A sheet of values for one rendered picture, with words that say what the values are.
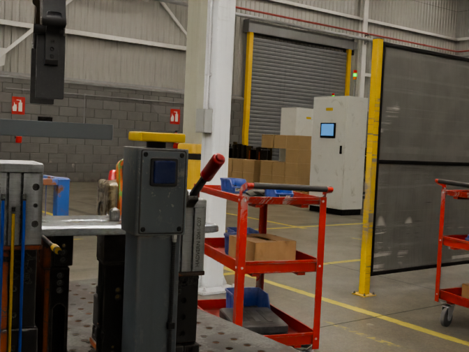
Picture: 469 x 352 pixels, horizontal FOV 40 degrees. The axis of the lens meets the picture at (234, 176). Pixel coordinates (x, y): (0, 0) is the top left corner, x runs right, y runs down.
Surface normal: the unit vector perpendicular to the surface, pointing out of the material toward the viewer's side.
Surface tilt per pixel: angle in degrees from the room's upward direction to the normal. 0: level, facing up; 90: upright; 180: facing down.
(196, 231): 90
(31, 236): 90
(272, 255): 90
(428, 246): 92
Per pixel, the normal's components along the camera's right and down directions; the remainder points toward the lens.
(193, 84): -0.80, 0.00
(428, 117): 0.60, 0.06
